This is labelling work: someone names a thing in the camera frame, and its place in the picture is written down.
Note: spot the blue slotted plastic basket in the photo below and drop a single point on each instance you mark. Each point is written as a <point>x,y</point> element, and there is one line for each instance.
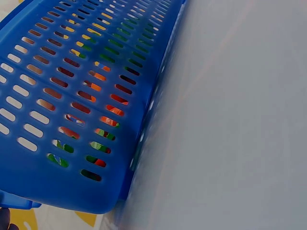
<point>72,100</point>

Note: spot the person's left fingers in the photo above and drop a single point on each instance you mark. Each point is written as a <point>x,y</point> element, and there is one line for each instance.
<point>5,219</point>

